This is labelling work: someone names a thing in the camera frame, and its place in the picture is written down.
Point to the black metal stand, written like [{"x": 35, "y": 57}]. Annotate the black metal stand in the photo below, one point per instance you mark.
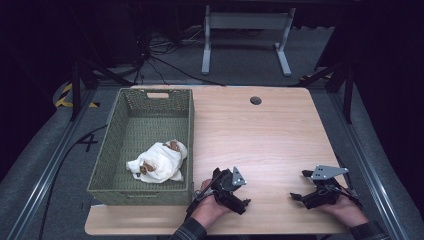
[
  {"x": 349, "y": 96},
  {"x": 76, "y": 93}
]

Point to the cream fleece garment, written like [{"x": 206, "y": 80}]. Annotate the cream fleece garment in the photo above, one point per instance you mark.
[{"x": 160, "y": 163}]

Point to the person's right hand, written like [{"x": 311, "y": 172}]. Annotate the person's right hand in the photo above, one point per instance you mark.
[{"x": 350, "y": 211}]

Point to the person's left hand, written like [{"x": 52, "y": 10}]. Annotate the person's left hand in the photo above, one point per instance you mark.
[{"x": 206, "y": 210}]

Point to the aluminium floor rail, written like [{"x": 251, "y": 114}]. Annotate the aluminium floor rail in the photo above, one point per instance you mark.
[
  {"x": 370, "y": 173},
  {"x": 46, "y": 176}
]

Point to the yellow black hazard tape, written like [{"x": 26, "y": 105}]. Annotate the yellow black hazard tape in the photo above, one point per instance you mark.
[{"x": 63, "y": 100}]

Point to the grey metal desk frame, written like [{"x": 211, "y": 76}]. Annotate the grey metal desk frame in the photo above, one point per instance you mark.
[{"x": 246, "y": 20}]

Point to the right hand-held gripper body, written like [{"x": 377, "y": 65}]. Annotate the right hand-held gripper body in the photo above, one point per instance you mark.
[{"x": 325, "y": 196}]

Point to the green woven basket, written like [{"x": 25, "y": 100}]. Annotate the green woven basket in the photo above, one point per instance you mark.
[{"x": 150, "y": 133}]

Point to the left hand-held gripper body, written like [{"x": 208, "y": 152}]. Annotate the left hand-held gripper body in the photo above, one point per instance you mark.
[{"x": 226, "y": 193}]

